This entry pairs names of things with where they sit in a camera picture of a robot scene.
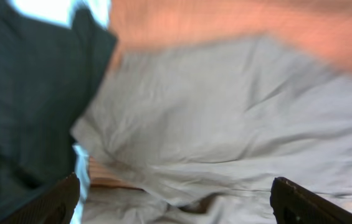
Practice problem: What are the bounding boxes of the light blue shirt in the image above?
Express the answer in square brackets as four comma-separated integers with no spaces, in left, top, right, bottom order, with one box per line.
[8,0,112,224]

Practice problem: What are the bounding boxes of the black shirt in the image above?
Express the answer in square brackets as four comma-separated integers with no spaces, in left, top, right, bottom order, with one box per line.
[0,1,117,221]

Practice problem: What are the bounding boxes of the grey shorts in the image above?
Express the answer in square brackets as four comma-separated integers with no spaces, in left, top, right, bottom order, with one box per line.
[73,36,352,223]

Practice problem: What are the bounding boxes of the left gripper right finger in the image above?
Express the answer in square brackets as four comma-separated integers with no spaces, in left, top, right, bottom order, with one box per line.
[270,177,352,224]

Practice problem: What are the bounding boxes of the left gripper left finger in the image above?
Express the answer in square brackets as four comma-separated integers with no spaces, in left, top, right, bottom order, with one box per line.
[2,173,80,224]

